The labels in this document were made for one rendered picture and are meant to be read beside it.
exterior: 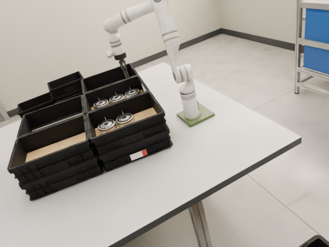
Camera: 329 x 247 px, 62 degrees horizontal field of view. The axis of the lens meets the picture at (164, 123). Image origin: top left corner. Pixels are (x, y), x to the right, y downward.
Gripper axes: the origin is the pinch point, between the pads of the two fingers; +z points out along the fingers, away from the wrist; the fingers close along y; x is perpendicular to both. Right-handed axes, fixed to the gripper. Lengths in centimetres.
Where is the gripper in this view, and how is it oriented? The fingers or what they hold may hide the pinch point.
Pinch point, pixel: (126, 74)
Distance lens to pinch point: 178.5
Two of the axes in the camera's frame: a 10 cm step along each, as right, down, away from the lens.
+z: 2.2, 8.2, 5.3
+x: -9.4, 3.3, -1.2
